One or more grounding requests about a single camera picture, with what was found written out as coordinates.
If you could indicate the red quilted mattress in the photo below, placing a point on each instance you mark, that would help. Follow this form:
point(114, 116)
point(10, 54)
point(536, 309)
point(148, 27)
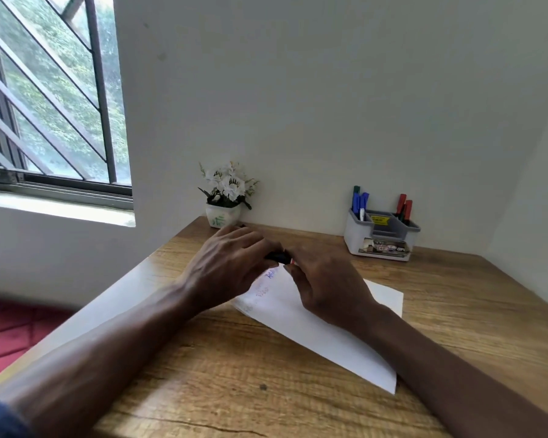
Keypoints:
point(9, 337)

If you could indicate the thick black marker cap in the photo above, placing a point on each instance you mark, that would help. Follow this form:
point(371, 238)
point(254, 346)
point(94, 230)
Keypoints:
point(276, 257)

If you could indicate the person's left hand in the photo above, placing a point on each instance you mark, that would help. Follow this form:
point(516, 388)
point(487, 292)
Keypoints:
point(224, 269)

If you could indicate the blue left shirt sleeve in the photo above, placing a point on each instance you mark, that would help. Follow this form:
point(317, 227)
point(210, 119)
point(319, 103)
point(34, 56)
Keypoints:
point(0, 419)

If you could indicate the white paper sheet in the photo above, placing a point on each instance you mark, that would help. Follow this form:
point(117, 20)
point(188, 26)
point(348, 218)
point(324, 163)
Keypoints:
point(278, 305)

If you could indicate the thin red-capped marker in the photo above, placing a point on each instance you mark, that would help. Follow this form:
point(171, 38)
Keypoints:
point(401, 202)
point(408, 209)

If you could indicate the thick blue marker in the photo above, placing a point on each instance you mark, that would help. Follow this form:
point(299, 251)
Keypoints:
point(362, 207)

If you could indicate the person's right forearm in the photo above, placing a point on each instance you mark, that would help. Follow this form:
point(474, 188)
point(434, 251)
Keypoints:
point(461, 387)

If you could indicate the person's left forearm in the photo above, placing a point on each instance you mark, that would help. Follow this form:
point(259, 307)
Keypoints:
point(96, 369)

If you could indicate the barred window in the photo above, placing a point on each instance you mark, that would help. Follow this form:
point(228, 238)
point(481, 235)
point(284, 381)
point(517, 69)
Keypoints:
point(41, 86)

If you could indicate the potted white artificial flowers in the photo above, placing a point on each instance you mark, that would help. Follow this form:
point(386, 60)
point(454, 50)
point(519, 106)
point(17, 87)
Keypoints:
point(221, 218)

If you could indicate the person's right hand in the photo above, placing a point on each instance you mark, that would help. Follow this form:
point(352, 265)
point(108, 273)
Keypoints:
point(333, 287)

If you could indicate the gray desk organizer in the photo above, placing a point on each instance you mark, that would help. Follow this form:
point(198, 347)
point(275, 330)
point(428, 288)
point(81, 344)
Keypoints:
point(356, 237)

